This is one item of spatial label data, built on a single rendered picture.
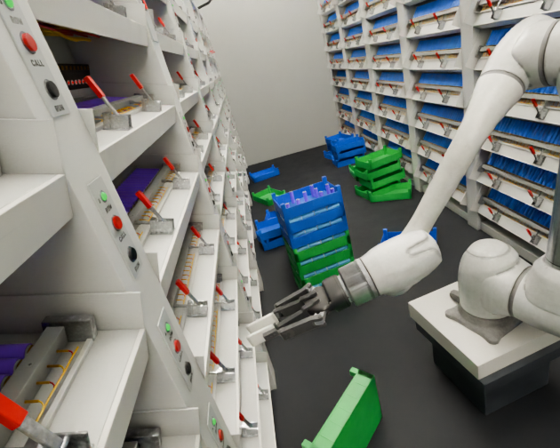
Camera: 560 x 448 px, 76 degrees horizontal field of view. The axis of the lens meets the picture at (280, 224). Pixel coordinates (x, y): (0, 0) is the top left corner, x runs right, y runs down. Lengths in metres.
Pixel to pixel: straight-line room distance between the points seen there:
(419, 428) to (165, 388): 1.02
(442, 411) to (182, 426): 1.03
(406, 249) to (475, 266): 0.44
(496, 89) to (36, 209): 0.87
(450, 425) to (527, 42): 1.09
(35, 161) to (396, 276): 0.62
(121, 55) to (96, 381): 0.85
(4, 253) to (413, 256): 0.66
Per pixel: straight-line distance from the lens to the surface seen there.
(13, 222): 0.33
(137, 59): 1.09
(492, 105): 0.94
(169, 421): 0.57
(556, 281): 1.10
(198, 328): 0.75
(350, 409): 1.21
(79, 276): 0.45
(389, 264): 0.76
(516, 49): 0.99
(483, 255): 1.18
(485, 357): 1.26
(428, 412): 1.45
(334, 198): 1.75
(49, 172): 0.41
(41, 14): 0.55
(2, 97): 0.41
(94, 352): 0.45
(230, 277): 1.24
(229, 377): 0.90
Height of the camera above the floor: 1.17
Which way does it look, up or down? 24 degrees down
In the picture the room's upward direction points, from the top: 16 degrees counter-clockwise
